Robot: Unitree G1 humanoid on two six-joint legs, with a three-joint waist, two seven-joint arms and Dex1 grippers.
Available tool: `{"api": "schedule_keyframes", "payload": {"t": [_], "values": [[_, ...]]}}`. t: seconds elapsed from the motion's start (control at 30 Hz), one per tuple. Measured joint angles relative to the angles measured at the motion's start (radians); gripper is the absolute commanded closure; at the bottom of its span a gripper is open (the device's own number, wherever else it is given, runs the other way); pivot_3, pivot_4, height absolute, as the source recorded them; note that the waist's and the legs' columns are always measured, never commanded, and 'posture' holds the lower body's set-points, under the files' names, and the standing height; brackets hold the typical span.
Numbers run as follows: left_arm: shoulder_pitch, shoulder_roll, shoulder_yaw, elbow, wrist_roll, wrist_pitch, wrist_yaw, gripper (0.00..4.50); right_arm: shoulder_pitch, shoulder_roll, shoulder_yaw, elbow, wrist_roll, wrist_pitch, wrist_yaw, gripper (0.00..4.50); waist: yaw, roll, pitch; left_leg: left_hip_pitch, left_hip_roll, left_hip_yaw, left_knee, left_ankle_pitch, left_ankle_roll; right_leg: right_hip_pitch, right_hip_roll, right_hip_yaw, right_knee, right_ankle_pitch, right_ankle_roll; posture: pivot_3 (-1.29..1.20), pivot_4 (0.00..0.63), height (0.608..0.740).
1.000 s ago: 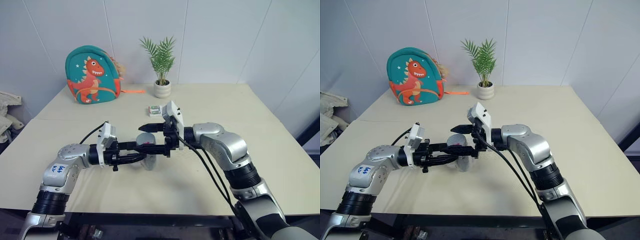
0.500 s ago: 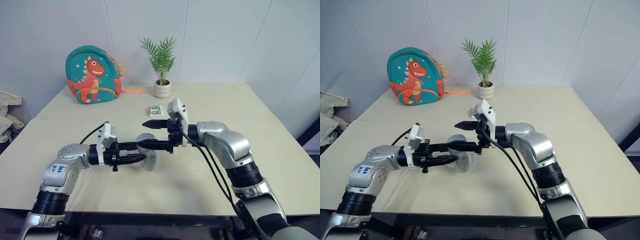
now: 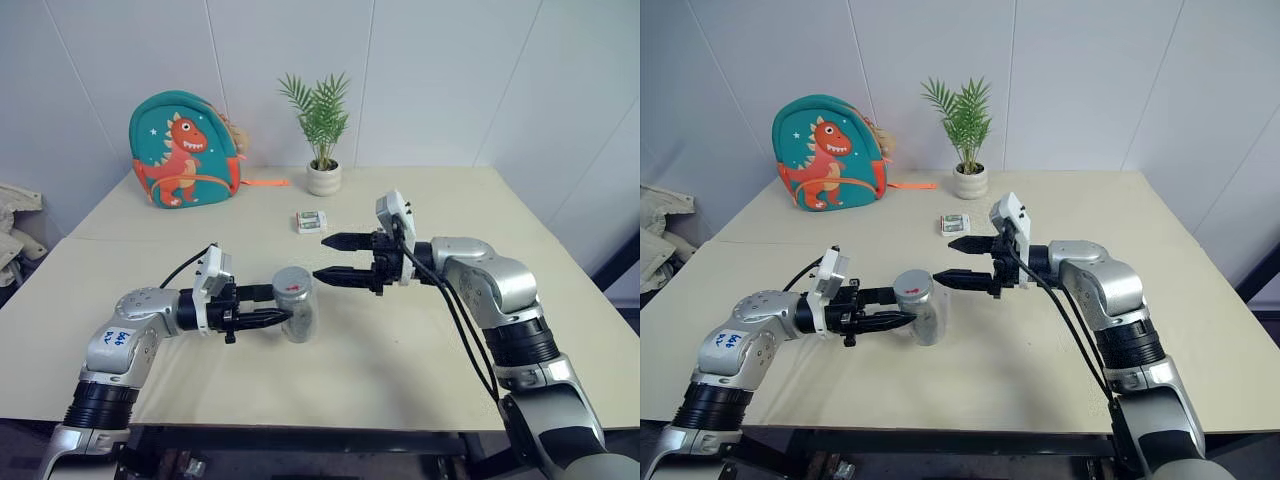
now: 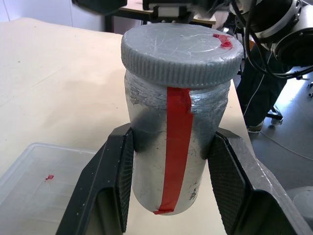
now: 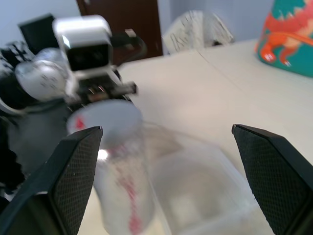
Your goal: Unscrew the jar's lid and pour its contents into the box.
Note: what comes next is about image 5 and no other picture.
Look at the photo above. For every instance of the dark brown door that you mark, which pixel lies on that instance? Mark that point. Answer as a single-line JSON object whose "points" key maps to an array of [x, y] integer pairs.
{"points": [[127, 17]]}

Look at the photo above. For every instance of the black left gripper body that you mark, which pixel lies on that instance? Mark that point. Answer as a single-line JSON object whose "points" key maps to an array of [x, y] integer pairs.
{"points": [[99, 85]]}

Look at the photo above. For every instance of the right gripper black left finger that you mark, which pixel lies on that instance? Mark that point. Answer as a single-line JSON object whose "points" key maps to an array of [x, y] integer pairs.
{"points": [[68, 181]]}

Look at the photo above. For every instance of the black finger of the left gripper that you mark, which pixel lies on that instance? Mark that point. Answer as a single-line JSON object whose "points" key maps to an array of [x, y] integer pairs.
{"points": [[126, 88]]}

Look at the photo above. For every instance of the black robot body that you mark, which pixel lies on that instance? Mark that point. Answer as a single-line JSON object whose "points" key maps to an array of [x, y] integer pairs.
{"points": [[9, 80]]}

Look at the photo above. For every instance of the teal orange dinosaur print bag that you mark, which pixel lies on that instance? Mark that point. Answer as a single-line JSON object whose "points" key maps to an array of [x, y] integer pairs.
{"points": [[288, 36]]}

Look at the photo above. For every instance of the white jar lid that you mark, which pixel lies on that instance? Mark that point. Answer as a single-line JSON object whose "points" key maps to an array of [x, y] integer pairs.
{"points": [[110, 117]]}

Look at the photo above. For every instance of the white patterned chair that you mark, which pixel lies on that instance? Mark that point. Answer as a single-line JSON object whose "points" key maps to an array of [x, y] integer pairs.
{"points": [[195, 31]]}

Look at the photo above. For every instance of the black monitor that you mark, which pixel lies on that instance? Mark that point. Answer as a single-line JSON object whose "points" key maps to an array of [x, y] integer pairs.
{"points": [[39, 34]]}

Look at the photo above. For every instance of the clear plastic box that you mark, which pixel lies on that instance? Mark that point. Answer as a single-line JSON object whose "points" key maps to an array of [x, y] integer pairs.
{"points": [[203, 186]]}

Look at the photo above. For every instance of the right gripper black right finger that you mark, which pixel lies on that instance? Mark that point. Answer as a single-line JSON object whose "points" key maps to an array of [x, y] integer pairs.
{"points": [[276, 176]]}

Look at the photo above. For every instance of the clear plastic measuring cup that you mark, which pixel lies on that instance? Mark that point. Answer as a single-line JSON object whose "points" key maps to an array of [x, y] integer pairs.
{"points": [[124, 186]]}

